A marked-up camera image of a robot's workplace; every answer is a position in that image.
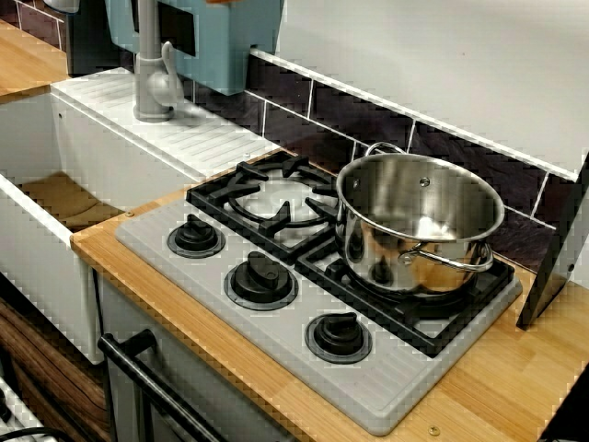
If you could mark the brown cardboard sheet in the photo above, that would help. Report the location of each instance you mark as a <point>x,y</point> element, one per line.
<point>64,198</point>

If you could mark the grey toy stove plate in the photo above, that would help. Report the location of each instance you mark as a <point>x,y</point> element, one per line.
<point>276,340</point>

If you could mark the stainless steel pot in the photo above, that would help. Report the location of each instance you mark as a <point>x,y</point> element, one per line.
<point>414,239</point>

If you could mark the dark tile backsplash panel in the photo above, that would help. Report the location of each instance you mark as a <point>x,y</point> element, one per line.
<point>368,124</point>

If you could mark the black stove knob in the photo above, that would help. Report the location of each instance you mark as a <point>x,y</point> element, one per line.
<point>195,237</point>
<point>260,277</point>
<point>338,335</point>

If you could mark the teal cabinet box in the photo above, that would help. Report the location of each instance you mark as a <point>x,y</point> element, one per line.
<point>221,41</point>

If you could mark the white toy sink basin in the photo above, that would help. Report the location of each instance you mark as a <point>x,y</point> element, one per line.
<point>92,138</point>

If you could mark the grey toy faucet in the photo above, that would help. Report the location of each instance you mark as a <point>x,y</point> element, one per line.
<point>152,78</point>

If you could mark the white oven door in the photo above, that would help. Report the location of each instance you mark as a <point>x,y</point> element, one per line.
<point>129,322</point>

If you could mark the black burner grate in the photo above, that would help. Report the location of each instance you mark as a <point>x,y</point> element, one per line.
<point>414,317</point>
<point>271,225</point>

